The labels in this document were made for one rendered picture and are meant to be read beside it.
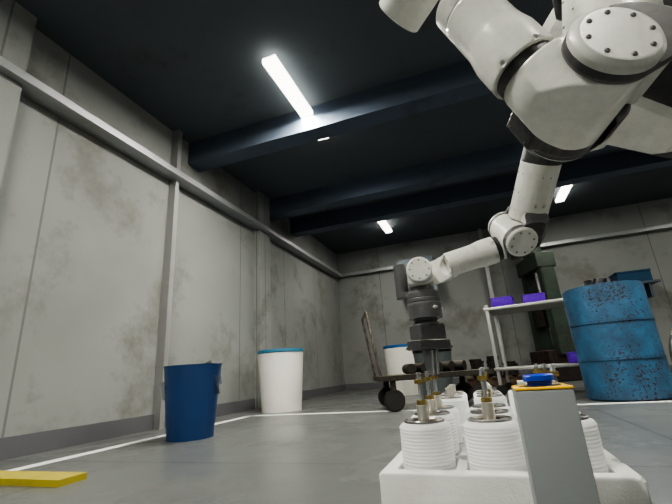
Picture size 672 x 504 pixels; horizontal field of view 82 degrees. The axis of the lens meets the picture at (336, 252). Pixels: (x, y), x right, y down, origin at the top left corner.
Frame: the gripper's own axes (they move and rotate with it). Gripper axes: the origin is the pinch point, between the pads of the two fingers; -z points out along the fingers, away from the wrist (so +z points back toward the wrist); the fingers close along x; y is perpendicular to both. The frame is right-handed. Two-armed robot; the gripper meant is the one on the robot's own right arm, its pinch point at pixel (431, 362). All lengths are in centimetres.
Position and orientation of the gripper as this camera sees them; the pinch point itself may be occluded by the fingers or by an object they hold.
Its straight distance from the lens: 104.6
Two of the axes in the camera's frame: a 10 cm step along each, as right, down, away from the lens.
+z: -0.7, -9.5, 3.0
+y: 4.1, -3.0, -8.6
